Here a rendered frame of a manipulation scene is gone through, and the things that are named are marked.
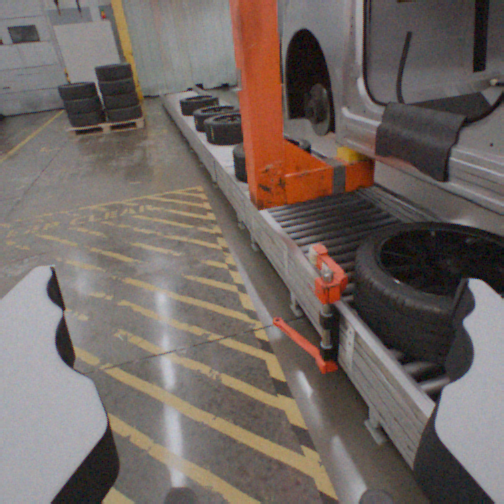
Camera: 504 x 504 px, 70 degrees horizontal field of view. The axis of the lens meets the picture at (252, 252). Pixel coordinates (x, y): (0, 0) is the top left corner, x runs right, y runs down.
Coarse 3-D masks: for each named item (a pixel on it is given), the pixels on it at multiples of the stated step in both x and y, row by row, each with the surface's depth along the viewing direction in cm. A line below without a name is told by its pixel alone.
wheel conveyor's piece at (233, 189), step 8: (312, 152) 325; (216, 160) 324; (216, 168) 333; (224, 168) 299; (232, 168) 338; (224, 176) 300; (232, 176) 317; (224, 184) 313; (232, 184) 280; (240, 184) 303; (224, 192) 321; (232, 192) 286; (240, 192) 258; (232, 200) 293; (240, 200) 263; (240, 208) 270; (240, 216) 277; (240, 224) 291
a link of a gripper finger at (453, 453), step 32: (480, 288) 11; (480, 320) 10; (480, 352) 9; (448, 384) 8; (480, 384) 8; (448, 416) 7; (480, 416) 7; (448, 448) 6; (480, 448) 6; (416, 480) 7; (448, 480) 7; (480, 480) 6
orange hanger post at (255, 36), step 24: (240, 0) 142; (264, 0) 145; (240, 24) 147; (264, 24) 149; (240, 48) 154; (264, 48) 153; (240, 72) 161; (264, 72) 157; (240, 96) 171; (264, 96) 162; (264, 120) 167; (264, 144) 172; (264, 168) 178; (264, 192) 184
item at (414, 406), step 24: (264, 216) 213; (288, 240) 186; (288, 264) 186; (312, 264) 165; (312, 288) 159; (360, 336) 125; (360, 360) 129; (384, 360) 114; (384, 384) 116; (408, 384) 106; (408, 408) 105; (432, 408) 99
